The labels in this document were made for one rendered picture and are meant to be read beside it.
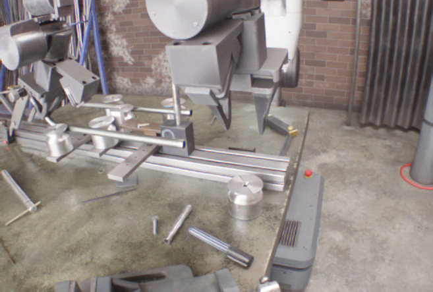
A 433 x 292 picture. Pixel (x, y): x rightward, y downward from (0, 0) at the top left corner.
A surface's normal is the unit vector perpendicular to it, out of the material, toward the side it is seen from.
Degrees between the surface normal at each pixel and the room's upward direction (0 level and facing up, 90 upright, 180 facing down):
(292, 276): 90
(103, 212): 0
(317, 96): 90
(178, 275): 0
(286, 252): 45
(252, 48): 100
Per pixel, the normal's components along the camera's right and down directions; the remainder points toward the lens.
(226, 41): 0.93, 0.12
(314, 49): -0.35, 0.44
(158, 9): -0.47, 0.56
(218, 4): 0.88, 0.35
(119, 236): -0.05, -0.90
